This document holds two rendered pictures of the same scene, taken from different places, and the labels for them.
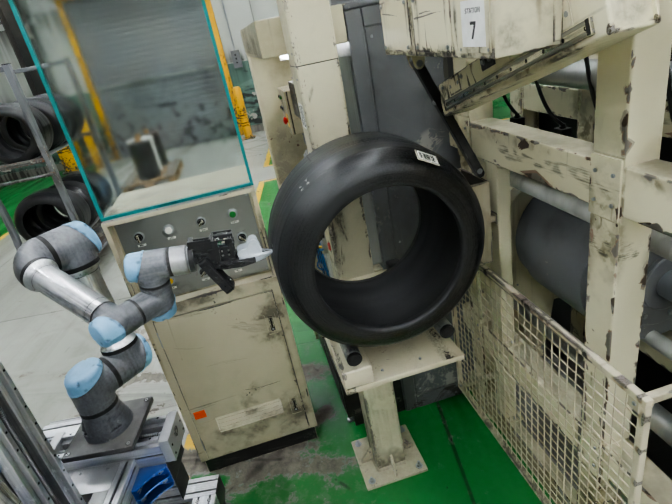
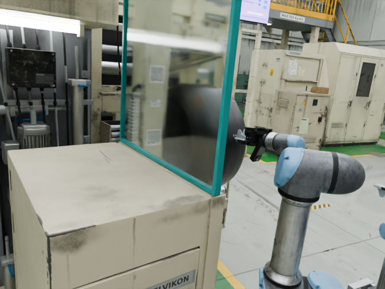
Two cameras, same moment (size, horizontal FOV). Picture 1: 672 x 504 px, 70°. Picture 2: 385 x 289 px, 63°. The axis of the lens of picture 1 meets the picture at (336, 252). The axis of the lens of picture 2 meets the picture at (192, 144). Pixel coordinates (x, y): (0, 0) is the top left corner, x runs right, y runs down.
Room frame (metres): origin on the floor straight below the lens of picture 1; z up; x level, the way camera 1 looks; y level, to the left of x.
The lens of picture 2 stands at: (2.05, 1.36, 1.56)
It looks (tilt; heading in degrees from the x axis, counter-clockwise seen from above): 14 degrees down; 242
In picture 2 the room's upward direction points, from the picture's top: 5 degrees clockwise
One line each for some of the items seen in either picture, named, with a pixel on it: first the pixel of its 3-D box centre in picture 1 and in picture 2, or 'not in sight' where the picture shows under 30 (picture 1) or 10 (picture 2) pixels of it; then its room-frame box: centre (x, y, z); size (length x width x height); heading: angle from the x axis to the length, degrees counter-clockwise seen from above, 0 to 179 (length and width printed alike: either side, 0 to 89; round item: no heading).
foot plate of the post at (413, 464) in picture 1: (387, 453); not in sight; (1.54, -0.05, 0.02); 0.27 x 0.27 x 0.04; 8
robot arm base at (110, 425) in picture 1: (103, 414); not in sight; (1.24, 0.83, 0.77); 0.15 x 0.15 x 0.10
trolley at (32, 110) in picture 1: (53, 170); not in sight; (4.82, 2.55, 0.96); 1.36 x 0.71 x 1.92; 179
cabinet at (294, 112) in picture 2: not in sight; (298, 124); (-2.63, -3.02, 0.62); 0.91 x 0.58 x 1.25; 179
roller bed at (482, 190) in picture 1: (458, 219); (120, 147); (1.56, -0.45, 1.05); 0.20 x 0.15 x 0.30; 8
